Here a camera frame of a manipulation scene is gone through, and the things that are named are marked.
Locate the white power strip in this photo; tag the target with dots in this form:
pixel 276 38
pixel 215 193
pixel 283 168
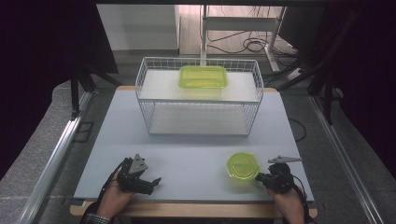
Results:
pixel 295 74

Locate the green rectangular plastic container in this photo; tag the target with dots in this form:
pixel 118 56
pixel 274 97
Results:
pixel 203 76

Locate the white cabinet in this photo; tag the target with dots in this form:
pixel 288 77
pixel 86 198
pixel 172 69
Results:
pixel 137 26

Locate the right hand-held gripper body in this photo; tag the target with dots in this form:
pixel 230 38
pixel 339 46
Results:
pixel 280 179

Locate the person's left hand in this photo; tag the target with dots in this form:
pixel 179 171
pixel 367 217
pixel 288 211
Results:
pixel 113 200

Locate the aluminium frame rail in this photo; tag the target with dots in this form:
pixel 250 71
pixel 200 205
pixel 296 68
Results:
pixel 53 161
pixel 345 161

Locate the green round plastic bowl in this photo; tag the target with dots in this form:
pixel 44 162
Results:
pixel 243 165

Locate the person's right hand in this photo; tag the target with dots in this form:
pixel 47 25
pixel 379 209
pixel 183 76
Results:
pixel 289 205

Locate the white metal desk frame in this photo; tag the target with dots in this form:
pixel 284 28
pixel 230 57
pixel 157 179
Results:
pixel 239 23

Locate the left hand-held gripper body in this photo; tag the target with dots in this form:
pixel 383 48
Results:
pixel 132 175

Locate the black metal stand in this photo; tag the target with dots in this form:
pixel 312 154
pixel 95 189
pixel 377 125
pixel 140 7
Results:
pixel 75 93
pixel 327 93

